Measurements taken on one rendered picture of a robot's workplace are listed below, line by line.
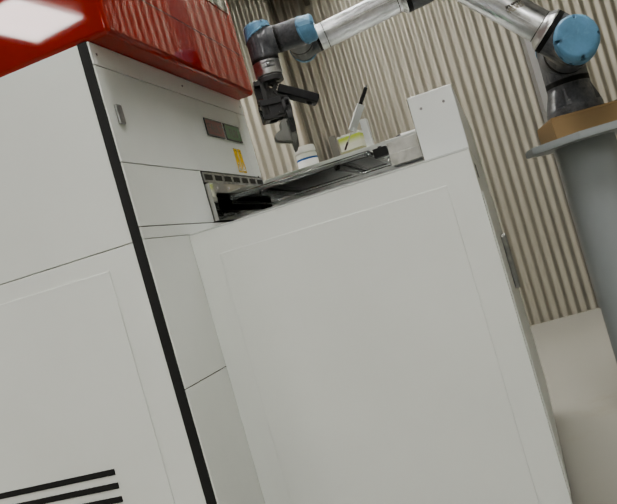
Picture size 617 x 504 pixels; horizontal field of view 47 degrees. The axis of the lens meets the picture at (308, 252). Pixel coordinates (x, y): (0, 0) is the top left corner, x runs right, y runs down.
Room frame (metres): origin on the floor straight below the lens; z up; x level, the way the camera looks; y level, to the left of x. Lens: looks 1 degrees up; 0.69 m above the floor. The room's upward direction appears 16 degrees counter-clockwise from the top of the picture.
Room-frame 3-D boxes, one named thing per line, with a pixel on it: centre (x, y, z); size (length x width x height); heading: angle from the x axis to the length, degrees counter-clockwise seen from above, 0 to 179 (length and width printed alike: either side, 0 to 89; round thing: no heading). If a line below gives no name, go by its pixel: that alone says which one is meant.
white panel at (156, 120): (1.75, 0.19, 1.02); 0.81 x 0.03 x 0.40; 164
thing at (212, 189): (1.92, 0.13, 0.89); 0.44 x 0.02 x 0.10; 164
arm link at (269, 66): (1.92, -0.03, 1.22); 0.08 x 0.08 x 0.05
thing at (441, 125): (1.71, -0.41, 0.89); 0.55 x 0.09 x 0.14; 164
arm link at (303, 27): (1.93, -0.13, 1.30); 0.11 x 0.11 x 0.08; 82
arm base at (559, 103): (1.94, -0.82, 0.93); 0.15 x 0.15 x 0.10
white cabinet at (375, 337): (1.92, -0.20, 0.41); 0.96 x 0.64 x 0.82; 164
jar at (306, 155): (2.33, -0.08, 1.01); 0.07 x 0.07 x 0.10
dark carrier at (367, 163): (1.88, -0.08, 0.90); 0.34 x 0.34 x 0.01; 74
